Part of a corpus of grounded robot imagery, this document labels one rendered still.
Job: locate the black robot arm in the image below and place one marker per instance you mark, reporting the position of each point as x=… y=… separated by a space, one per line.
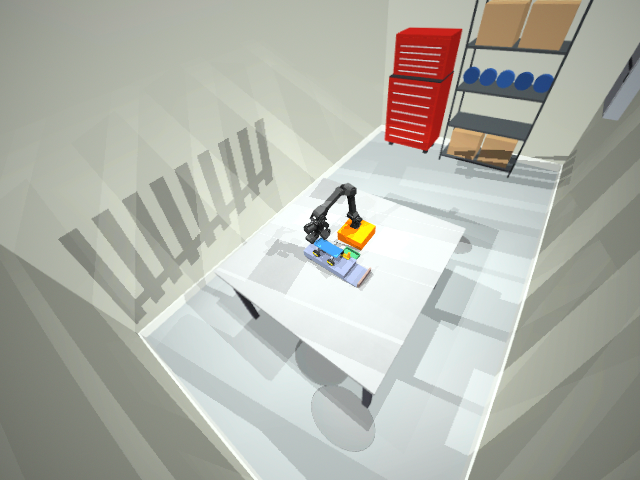
x=320 y=212

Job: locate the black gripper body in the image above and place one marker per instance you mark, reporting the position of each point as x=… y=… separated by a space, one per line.
x=311 y=238

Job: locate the light blue ramp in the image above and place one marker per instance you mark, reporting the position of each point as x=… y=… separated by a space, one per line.
x=348 y=270

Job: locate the small blue wheeled trolley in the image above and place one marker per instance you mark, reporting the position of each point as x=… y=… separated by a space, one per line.
x=328 y=247

